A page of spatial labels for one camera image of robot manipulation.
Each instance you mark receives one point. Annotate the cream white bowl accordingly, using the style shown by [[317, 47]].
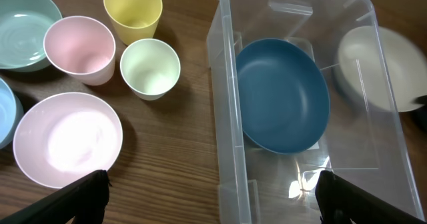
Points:
[[381, 68]]

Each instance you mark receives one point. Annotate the pink bowl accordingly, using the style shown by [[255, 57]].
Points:
[[65, 137]]

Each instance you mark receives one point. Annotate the light blue bowl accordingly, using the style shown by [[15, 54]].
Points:
[[11, 113]]

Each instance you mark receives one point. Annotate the dark blue bowl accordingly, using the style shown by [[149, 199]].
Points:
[[284, 99]]

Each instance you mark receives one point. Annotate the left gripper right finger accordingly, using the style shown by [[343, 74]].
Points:
[[340, 201]]

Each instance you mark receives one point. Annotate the mint green bowl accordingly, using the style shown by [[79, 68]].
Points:
[[24, 24]]

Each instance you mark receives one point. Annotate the pink plastic cup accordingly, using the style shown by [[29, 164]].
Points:
[[82, 47]]

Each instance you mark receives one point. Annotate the clear plastic storage container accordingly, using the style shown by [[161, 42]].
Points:
[[361, 143]]

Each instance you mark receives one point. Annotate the yellow plastic cup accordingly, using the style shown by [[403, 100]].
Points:
[[134, 19]]

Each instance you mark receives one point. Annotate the cream plastic cup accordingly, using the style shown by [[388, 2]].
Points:
[[150, 67]]

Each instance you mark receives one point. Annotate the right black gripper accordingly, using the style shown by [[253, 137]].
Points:
[[419, 115]]

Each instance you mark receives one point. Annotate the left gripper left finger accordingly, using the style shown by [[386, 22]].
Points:
[[83, 201]]

